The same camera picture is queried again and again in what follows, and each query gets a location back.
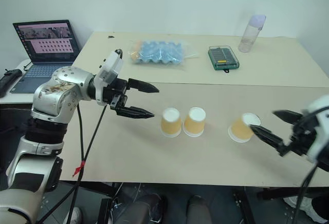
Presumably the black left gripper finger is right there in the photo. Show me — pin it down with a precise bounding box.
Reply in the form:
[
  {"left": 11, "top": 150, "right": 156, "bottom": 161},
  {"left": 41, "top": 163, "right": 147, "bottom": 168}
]
[
  {"left": 115, "top": 105, "right": 155, "bottom": 120},
  {"left": 128, "top": 78, "right": 160, "bottom": 94}
]

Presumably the dark rounded shape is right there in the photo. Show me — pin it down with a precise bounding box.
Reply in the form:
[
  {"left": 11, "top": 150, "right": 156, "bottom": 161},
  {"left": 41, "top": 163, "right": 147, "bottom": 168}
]
[
  {"left": 186, "top": 195, "right": 213, "bottom": 224},
  {"left": 120, "top": 193, "right": 166, "bottom": 224}
]

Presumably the red tape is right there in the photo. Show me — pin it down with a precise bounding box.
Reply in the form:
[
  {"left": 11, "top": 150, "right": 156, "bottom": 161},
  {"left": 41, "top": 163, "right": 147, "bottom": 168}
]
[{"left": 72, "top": 160, "right": 86, "bottom": 177}]

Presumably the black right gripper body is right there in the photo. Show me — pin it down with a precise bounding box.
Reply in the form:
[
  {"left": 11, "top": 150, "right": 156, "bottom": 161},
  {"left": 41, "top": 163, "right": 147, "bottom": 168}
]
[{"left": 283, "top": 114, "right": 317, "bottom": 156}]

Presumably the black device with strap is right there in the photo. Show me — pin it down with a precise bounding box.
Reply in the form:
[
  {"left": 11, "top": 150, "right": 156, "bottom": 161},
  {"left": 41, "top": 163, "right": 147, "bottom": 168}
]
[{"left": 0, "top": 68, "right": 23, "bottom": 98}]

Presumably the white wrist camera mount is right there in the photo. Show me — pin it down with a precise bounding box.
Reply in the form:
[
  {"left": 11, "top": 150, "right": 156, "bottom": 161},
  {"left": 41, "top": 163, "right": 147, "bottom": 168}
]
[
  {"left": 302, "top": 95, "right": 329, "bottom": 163},
  {"left": 94, "top": 50, "right": 124, "bottom": 106}
]

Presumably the blue egg tray in bag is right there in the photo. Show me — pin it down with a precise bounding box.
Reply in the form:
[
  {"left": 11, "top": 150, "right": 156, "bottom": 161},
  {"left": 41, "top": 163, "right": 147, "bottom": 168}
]
[{"left": 127, "top": 40, "right": 200, "bottom": 68}]

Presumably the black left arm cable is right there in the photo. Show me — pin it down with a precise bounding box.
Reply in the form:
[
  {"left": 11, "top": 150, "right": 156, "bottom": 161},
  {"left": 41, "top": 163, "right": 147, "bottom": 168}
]
[
  {"left": 38, "top": 105, "right": 108, "bottom": 224},
  {"left": 67, "top": 105, "right": 85, "bottom": 224}
]

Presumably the open grey laptop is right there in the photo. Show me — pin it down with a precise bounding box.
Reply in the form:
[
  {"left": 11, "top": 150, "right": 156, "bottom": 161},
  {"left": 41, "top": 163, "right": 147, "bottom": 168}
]
[{"left": 12, "top": 20, "right": 82, "bottom": 94}]

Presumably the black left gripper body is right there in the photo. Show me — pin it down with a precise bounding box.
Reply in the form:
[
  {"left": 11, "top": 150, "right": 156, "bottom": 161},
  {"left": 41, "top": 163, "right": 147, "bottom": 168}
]
[{"left": 102, "top": 77, "right": 131, "bottom": 112}]

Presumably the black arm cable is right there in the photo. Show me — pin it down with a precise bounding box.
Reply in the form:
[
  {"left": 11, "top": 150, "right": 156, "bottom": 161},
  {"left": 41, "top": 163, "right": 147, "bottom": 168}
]
[
  {"left": 67, "top": 105, "right": 85, "bottom": 224},
  {"left": 297, "top": 162, "right": 319, "bottom": 224},
  {"left": 38, "top": 105, "right": 108, "bottom": 224}
]

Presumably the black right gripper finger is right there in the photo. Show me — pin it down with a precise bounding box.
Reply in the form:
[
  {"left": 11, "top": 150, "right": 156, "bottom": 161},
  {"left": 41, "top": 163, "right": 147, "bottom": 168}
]
[
  {"left": 248, "top": 124, "right": 286, "bottom": 157},
  {"left": 272, "top": 109, "right": 304, "bottom": 125}
]

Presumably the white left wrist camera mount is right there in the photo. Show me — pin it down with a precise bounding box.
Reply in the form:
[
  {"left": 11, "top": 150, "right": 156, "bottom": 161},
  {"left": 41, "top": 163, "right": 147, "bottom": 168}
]
[{"left": 94, "top": 50, "right": 124, "bottom": 106}]

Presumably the white shoe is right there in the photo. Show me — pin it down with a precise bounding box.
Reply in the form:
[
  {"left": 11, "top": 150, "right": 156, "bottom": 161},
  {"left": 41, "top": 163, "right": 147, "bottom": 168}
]
[
  {"left": 65, "top": 207, "right": 83, "bottom": 224},
  {"left": 284, "top": 194, "right": 329, "bottom": 222}
]

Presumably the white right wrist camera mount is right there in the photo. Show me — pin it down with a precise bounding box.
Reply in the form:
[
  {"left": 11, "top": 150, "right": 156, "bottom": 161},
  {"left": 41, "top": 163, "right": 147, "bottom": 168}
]
[{"left": 302, "top": 95, "right": 329, "bottom": 163}]

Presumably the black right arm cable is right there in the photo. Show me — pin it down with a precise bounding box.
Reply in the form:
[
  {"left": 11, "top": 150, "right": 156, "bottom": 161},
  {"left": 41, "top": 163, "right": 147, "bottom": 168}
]
[{"left": 297, "top": 162, "right": 319, "bottom": 224}]

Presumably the clear bottle with purple lid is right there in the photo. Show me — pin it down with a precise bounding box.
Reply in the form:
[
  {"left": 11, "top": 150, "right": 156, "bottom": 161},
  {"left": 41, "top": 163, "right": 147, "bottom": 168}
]
[{"left": 237, "top": 14, "right": 267, "bottom": 53}]

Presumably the orange paper cup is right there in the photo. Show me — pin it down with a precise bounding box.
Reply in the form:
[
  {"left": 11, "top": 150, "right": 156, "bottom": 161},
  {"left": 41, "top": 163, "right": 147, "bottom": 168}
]
[
  {"left": 182, "top": 106, "right": 207, "bottom": 138},
  {"left": 228, "top": 113, "right": 262, "bottom": 143},
  {"left": 160, "top": 107, "right": 182, "bottom": 138}
]

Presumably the green screwdriver bit case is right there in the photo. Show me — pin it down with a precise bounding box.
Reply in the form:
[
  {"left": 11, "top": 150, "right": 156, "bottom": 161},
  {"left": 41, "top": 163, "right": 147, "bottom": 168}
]
[{"left": 207, "top": 45, "right": 241, "bottom": 74}]

